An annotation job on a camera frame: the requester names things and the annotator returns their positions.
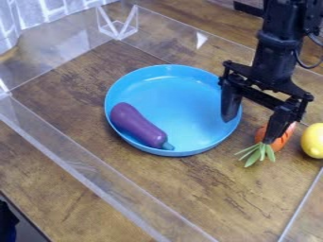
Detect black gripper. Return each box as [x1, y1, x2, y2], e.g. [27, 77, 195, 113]
[219, 30, 314, 145]

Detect white lattice curtain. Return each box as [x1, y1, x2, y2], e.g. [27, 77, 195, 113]
[0, 0, 119, 55]

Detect orange toy carrot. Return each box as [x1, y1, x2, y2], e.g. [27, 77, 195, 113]
[238, 122, 296, 167]

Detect dark object bottom left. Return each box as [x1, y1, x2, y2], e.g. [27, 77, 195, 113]
[0, 199, 19, 242]

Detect clear acrylic enclosure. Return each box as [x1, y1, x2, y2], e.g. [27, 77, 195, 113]
[0, 0, 323, 242]

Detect black cable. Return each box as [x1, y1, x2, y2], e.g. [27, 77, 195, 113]
[292, 31, 323, 70]

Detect blue round plate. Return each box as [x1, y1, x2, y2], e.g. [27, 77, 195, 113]
[104, 64, 242, 157]

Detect yellow toy lemon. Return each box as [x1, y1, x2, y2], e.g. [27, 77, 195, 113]
[300, 123, 323, 159]

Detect purple toy eggplant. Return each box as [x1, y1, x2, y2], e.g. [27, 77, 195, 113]
[110, 102, 174, 150]

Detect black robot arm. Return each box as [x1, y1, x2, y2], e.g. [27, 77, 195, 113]
[219, 0, 323, 144]

